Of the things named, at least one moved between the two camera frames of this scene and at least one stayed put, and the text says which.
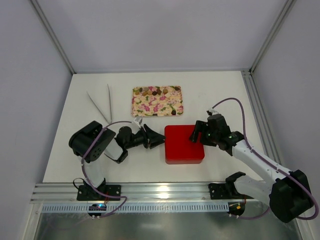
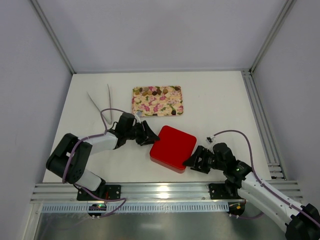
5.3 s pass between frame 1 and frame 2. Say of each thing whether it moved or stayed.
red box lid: moved
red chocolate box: moved
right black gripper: moved
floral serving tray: stayed
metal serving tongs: stayed
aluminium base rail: stayed
